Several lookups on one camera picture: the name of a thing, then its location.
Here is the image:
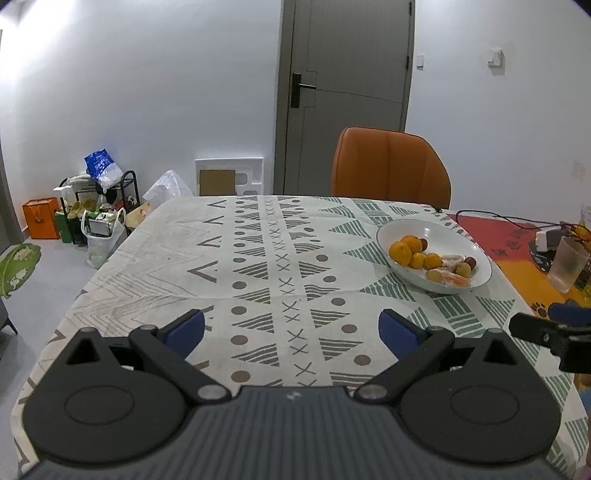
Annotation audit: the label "frosted glass cup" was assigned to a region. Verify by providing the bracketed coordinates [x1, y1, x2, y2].
[547, 236, 591, 294]

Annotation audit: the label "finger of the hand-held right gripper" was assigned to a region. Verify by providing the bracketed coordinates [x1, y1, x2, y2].
[549, 300, 591, 328]
[508, 313, 560, 346]

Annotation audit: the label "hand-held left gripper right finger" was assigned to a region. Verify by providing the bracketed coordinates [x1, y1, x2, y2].
[352, 308, 521, 409]

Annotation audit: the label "orange paper bag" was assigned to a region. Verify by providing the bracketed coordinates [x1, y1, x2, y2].
[22, 197, 61, 241]

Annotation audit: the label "grey door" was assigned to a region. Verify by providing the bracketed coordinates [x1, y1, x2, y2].
[272, 0, 416, 197]

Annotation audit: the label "beige tote bag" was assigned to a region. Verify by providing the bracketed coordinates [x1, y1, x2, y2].
[124, 202, 153, 230]

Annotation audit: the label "black cable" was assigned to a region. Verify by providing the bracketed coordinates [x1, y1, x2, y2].
[434, 208, 561, 232]

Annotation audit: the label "black metal rack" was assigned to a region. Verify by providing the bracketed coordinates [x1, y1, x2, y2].
[58, 170, 139, 245]

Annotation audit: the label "green leaf rug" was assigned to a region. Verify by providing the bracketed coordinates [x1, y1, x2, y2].
[0, 243, 41, 298]

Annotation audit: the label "blue plastic bag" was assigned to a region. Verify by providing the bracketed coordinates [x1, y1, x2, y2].
[84, 148, 116, 181]

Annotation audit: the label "white box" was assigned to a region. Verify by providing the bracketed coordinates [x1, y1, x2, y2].
[52, 173, 100, 199]

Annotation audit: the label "green paper bag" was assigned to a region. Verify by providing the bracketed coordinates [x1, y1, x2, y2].
[54, 209, 77, 244]

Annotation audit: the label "orange leather chair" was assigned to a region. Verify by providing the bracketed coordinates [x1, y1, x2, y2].
[331, 126, 452, 208]

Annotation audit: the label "white plastic bag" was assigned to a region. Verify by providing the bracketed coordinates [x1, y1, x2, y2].
[81, 208, 127, 269]

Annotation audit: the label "red orange printed mat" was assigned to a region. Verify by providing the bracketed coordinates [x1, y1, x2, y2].
[445, 210, 591, 319]

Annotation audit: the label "yellow green slippers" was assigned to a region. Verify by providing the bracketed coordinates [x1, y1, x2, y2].
[67, 199, 100, 220]

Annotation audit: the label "patterned tablecloth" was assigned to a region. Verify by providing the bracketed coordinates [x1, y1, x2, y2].
[10, 194, 583, 476]

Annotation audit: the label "white oval plate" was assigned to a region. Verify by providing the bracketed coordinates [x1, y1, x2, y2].
[376, 218, 493, 295]

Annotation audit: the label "crumpled clear plastic bag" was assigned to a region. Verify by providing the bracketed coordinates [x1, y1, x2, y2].
[143, 170, 195, 206]

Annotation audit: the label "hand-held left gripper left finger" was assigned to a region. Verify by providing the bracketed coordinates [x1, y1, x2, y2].
[64, 308, 233, 410]

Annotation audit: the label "black door handle lock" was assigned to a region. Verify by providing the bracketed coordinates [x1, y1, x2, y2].
[291, 72, 318, 109]

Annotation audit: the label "white foam frame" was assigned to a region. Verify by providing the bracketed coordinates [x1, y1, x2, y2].
[194, 157, 265, 198]

